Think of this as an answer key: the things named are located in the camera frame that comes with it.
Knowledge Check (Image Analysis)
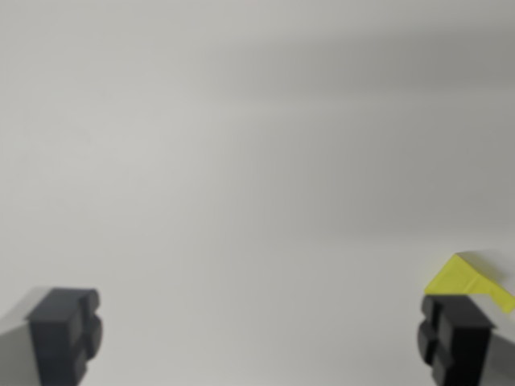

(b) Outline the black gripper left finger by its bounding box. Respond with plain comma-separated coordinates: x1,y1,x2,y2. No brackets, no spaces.
0,286,104,386

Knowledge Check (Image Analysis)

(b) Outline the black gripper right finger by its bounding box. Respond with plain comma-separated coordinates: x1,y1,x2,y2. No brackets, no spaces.
417,294,515,386

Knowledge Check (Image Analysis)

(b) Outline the yellow cube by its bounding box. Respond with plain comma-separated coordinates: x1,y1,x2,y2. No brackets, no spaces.
423,253,515,315

